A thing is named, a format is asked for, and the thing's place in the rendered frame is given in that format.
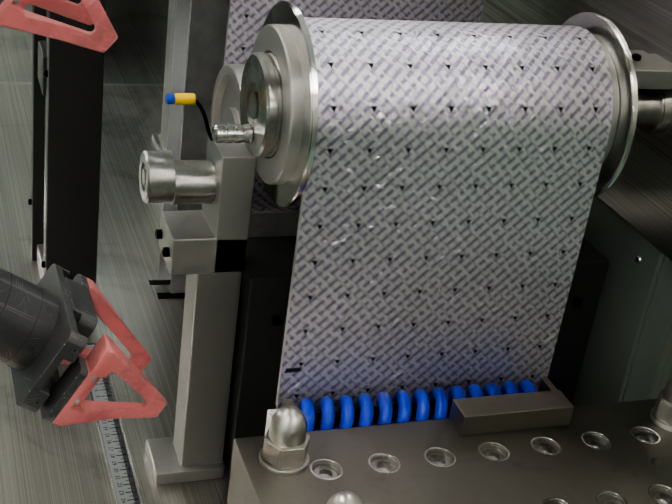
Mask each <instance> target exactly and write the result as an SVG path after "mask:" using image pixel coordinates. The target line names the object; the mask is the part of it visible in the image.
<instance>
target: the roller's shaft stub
mask: <svg viewBox="0 0 672 504"><path fill-rule="evenodd" d="M637 90H638V111H637V122H636V127H639V129H640V130H641V131H642V132H644V133H646V134H660V133H663V132H665V131H666V130H667V129H668V127H669V126H670V124H671V123H672V89H637Z"/></svg>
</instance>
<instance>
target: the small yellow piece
mask: <svg viewBox="0 0 672 504"><path fill-rule="evenodd" d="M165 102H166V104H175V105H195V104H196V105H197V106H198V108H199V109H200V111H201V114H202V116H203V120H204V124H205V128H206V132H207V134H208V136H209V138H210V140H211V141H213V140H212V133H211V130H210V127H209V122H208V118H207V115H206V112H205V110H204V108H203V106H202V104H201V103H200V102H199V101H198V100H197V99H196V95H195V94H194V93H167V94H166V95H165Z"/></svg>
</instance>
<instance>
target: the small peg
mask: <svg viewBox="0 0 672 504"><path fill-rule="evenodd" d="M252 139H253V128H252V126H251V124H244V125H242V124H234V125H232V124H225V125H223V124H215V125H214V126H213V127H212V140H213V141H214V142H215V143H223V142H225V143H233V142H234V143H242V142H244V143H251V142H252Z"/></svg>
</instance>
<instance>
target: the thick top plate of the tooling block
mask: <svg viewBox="0 0 672 504"><path fill-rule="evenodd" d="M656 401H657V399H647V400H636V401H626V402H615V403H605V404H594V405H583V406H574V408H573V412H572V416H571V419H570V423H569V425H562V426H553V427H543V428H533V429H523V430H513V431H503V432H493V433H483V434H473V435H463V436H461V435H460V434H459V432H458V431H457V429H456V428H455V426H454V425H453V423H452V422H451V420H450V419H449V418H446V419H436V420H425V421H415V422H404V423H394V424H383V425H373V426H362V427H351V428H341V429H330V430H320V431H309V432H307V433H308V434H309V436H310V439H309V446H308V454H309V457H310V462H309V466H308V468H307V469H306V470H305V471H304V472H302V473H300V474H297V475H293V476H282V475H277V474H274V473H271V472H269V471H267V470H266V469H265V468H263V467H262V465H261V464H260V462H259V452H260V450H261V449H262V448H263V443H264V438H265V436H256V437H246V438H235V439H234V443H233V452H232V461H231V471H230V480H229V489H228V499H227V503H228V504H327V502H328V500H329V499H330V498H331V497H332V496H333V495H334V494H335V493H337V492H340V491H351V492H353V493H355V494H357V495H358V496H359V497H360V499H361V500H362V502H363V504H672V432H670V431H667V430H665V429H663V428H661V427H659V426H658V425H656V424H655V423H654V422H653V421H652V419H651V418H650V411H651V409H652V408H653V407H654V406H655V404H656Z"/></svg>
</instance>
